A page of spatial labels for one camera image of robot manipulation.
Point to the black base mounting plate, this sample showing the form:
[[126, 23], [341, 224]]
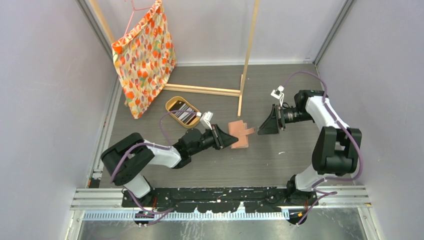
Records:
[[265, 199]]

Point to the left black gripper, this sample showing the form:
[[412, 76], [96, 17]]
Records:
[[221, 139]]

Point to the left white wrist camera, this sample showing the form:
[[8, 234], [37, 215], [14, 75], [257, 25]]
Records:
[[205, 119]]

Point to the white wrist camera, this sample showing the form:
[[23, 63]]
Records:
[[205, 119], [278, 93]]

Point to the wooden clothes rack frame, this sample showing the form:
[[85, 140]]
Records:
[[110, 39]]

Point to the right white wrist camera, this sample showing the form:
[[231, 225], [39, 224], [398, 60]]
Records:
[[278, 93]]

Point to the orange floral fabric bag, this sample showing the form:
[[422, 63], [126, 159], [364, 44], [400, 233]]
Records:
[[144, 59]]

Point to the pink clothes hanger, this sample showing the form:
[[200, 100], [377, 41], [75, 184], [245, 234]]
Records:
[[138, 9]]

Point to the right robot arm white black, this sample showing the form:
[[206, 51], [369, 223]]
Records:
[[336, 150]]

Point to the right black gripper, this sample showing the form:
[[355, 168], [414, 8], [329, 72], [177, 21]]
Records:
[[275, 120]]

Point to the brown leather card holder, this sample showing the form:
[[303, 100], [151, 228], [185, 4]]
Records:
[[240, 130]]

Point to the orange oval tray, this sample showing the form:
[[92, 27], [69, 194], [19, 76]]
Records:
[[170, 102]]

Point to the aluminium rail frame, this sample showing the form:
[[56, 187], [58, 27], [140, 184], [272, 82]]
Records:
[[115, 204]]

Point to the stack of credit cards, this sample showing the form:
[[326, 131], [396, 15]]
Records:
[[183, 112]]

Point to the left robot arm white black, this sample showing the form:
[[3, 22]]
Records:
[[126, 159]]

